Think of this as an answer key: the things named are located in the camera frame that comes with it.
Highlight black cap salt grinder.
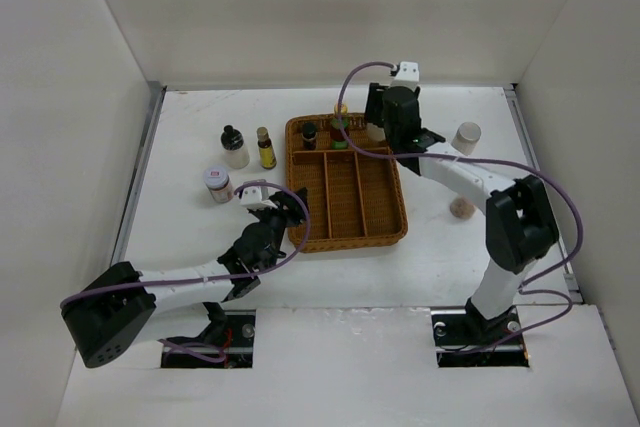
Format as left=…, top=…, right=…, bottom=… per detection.
left=366, top=123, right=386, bottom=143

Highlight pink lid spice jar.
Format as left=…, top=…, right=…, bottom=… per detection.
left=449, top=196, right=476, bottom=220

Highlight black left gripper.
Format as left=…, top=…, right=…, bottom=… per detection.
left=252, top=187, right=306, bottom=250

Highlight yellow label brown bottle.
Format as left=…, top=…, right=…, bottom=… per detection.
left=256, top=126, right=277, bottom=170

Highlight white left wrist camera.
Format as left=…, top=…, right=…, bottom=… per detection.
left=239, top=185, right=275, bottom=210

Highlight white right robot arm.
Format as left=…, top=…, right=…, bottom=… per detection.
left=365, top=83, right=559, bottom=343

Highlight black stopper white bottle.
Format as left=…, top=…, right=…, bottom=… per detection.
left=221, top=124, right=250, bottom=169

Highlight silver lid tall jar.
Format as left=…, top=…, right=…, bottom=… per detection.
left=451, top=122, right=482, bottom=156

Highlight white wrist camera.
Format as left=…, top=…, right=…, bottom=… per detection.
left=390, top=61, right=420, bottom=92
left=239, top=185, right=275, bottom=210

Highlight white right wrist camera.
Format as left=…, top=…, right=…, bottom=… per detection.
left=390, top=61, right=420, bottom=92

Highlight small black cap bottle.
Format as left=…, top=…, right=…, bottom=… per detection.
left=301, top=122, right=317, bottom=150

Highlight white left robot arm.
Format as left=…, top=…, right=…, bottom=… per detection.
left=60, top=181, right=310, bottom=369

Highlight brown wicker divided tray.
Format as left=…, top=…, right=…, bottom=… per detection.
left=285, top=114, right=408, bottom=253

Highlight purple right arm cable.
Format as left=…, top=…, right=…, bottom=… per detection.
left=337, top=60, right=586, bottom=354

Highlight yellow cap sauce bottle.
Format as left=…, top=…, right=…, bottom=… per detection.
left=329, top=103, right=350, bottom=150

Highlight white lid brown jar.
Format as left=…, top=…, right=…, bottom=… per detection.
left=203, top=166, right=234, bottom=203

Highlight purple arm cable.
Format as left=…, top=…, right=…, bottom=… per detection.
left=337, top=60, right=586, bottom=354
left=59, top=179, right=312, bottom=364

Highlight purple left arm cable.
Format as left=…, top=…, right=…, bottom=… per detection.
left=59, top=179, right=312, bottom=364

